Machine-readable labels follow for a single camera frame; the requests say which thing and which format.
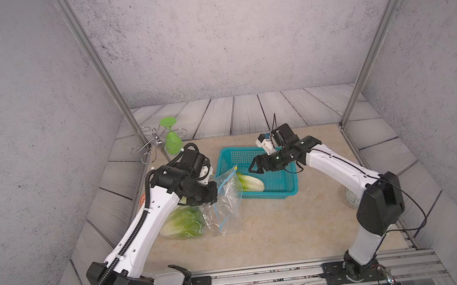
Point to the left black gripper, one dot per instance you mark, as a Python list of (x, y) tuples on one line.
[(211, 198)]

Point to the right metal frame post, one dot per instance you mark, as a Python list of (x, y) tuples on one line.
[(381, 30)]

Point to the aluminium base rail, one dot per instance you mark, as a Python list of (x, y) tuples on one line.
[(393, 267)]

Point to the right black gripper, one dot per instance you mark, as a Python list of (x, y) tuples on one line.
[(264, 157)]

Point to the metal frame post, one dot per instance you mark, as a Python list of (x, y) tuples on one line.
[(381, 30), (77, 30)]

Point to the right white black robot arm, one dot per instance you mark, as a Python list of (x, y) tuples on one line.
[(380, 195)]

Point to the orange patterned small dish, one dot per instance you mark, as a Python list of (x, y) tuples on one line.
[(142, 200)]

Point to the chinese cabbage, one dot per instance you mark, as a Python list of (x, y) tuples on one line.
[(251, 184), (183, 223)]

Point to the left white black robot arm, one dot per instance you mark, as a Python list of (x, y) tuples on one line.
[(125, 264)]

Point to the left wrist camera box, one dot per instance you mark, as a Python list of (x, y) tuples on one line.
[(205, 174)]

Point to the green plastic goblet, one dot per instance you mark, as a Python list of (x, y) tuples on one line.
[(173, 142)]

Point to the teal plastic basket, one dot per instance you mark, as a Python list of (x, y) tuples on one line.
[(278, 185)]

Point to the left metal frame post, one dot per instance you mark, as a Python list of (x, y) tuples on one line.
[(77, 30)]

